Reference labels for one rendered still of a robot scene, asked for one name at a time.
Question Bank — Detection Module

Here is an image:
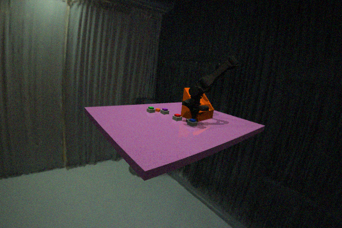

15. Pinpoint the red button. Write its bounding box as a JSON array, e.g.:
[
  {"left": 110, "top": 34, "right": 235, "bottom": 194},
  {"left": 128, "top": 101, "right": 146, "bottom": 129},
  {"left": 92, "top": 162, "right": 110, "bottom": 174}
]
[{"left": 172, "top": 114, "right": 182, "bottom": 121}]

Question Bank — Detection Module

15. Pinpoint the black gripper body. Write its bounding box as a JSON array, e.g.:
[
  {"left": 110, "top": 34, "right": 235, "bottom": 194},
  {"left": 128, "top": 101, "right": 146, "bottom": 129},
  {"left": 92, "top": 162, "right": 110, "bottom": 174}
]
[{"left": 191, "top": 95, "right": 209, "bottom": 112}]

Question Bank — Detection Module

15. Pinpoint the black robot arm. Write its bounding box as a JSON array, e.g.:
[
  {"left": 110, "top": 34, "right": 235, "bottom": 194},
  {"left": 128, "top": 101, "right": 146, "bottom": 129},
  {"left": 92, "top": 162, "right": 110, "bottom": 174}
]
[{"left": 184, "top": 56, "right": 238, "bottom": 108}]

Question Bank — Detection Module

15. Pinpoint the green button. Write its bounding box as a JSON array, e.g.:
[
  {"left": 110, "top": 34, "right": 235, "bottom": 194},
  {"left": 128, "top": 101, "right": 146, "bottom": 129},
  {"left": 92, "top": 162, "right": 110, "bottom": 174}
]
[{"left": 147, "top": 107, "right": 155, "bottom": 113}]

